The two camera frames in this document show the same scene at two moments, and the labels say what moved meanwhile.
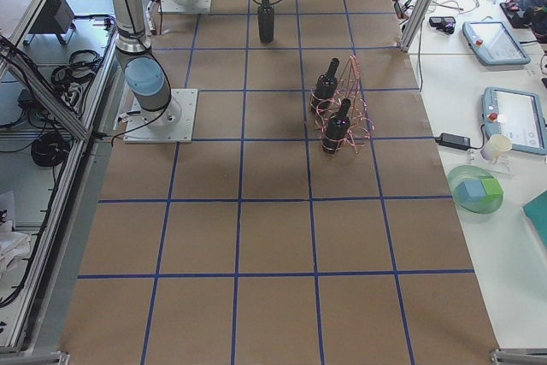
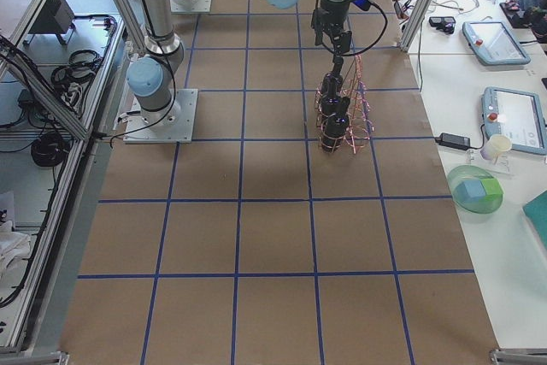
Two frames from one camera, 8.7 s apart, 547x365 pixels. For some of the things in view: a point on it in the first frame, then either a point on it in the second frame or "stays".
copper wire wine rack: (342, 118) stays
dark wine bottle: (266, 22) -> (332, 101)
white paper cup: (494, 145) stays
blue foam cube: (471, 190) stays
